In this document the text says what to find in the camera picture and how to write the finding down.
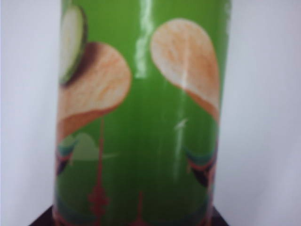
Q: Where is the green Lay's chips tube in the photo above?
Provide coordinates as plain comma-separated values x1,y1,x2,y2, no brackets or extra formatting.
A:
53,0,231,226

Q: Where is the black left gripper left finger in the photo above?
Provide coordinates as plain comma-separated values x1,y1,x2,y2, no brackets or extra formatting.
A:
28,205,56,226

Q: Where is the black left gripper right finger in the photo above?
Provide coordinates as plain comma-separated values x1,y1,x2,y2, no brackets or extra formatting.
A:
211,204,233,226

